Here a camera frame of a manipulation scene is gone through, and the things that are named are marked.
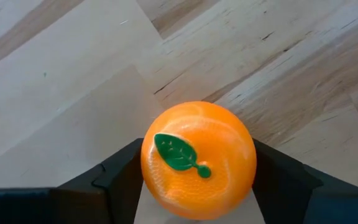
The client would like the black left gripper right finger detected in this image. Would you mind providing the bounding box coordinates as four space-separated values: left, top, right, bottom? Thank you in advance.
252 139 358 224

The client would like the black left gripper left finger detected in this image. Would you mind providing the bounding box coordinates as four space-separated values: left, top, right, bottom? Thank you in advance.
0 138 144 224

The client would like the orange toy orange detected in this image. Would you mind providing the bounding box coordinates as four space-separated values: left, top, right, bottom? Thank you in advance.
140 101 257 221

